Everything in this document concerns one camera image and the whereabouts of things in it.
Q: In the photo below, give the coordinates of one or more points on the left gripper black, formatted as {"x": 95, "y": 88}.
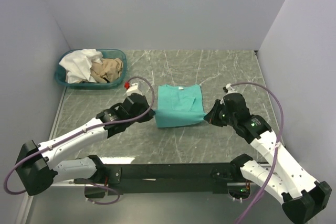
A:
{"x": 148, "y": 116}

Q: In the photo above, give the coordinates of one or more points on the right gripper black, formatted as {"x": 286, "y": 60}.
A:
{"x": 211, "y": 117}

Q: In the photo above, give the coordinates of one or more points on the teal t shirt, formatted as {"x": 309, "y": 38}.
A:
{"x": 179, "y": 106}

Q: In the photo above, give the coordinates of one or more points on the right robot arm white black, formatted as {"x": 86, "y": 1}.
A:
{"x": 300, "y": 194}

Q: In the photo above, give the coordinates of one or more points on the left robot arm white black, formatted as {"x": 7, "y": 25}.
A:
{"x": 40, "y": 165}

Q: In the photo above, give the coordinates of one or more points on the beige t shirt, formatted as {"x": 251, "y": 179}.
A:
{"x": 109, "y": 71}

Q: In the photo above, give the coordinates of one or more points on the teal plastic basket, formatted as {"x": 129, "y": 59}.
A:
{"x": 60, "y": 73}

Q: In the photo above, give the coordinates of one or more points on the white t shirt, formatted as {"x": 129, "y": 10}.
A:
{"x": 78, "y": 63}

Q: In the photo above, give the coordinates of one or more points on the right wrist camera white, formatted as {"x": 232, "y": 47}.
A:
{"x": 228, "y": 89}

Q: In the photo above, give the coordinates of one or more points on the aluminium frame rail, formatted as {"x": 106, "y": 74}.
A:
{"x": 65, "y": 183}

